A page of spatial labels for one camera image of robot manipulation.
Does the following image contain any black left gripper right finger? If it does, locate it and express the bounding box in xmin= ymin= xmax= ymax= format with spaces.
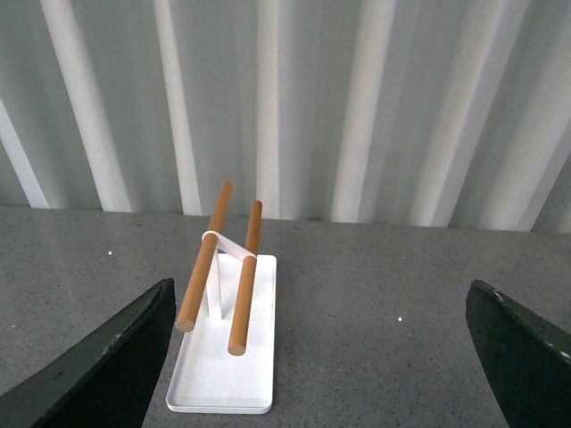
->
xmin=466 ymin=280 xmax=570 ymax=427

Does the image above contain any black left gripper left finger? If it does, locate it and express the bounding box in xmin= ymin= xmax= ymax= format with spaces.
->
xmin=1 ymin=278 xmax=176 ymax=427

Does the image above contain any white rack with wooden bars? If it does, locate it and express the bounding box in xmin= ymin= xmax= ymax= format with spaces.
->
xmin=166 ymin=182 xmax=277 ymax=415

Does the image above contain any white pleated curtain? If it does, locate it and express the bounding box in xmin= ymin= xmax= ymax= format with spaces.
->
xmin=1 ymin=1 xmax=570 ymax=233

